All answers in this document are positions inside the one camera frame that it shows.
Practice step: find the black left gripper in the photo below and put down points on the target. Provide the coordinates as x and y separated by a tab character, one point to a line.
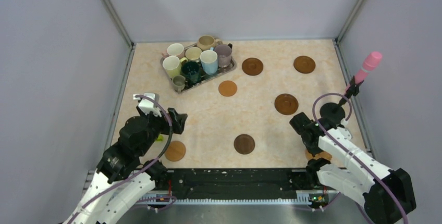
178	120

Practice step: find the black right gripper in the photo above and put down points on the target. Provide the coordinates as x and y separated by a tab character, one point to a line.
314	151

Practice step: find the woven rattan coaster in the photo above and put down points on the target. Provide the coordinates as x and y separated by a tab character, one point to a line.
323	154

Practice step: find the light bamboo coaster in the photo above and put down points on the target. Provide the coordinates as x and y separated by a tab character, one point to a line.
175	151
227	88

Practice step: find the brown saucer coaster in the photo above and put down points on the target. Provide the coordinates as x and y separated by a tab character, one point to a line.
252	66
286	104
304	64

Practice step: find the dark walnut coaster front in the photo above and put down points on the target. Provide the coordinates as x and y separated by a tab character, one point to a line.
244	144

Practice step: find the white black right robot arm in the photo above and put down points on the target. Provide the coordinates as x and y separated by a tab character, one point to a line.
385	194

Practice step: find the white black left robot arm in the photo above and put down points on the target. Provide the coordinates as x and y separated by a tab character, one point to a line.
117	184

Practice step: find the small grey-green cup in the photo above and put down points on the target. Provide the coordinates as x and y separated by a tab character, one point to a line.
179	83

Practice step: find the dark green mug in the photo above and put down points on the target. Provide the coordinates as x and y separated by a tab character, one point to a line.
192	72

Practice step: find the pale yellow mug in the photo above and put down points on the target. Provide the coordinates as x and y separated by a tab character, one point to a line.
173	65

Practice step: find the beige mug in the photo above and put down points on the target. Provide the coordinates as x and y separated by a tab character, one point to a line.
193	54

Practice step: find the light blue mug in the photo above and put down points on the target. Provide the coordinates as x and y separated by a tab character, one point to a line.
209	60

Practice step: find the white mug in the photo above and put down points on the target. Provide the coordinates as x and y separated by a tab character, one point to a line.
175	49

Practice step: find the mauve mug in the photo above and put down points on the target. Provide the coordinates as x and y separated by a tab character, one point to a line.
224	53

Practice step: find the pink microphone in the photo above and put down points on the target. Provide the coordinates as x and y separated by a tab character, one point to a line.
368	65

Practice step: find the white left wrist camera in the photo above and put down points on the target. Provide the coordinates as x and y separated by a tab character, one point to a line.
145	106

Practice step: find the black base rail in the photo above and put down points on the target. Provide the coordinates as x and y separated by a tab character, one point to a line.
248	186

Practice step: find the tan mug with handle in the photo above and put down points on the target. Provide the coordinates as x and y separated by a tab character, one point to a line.
206	42

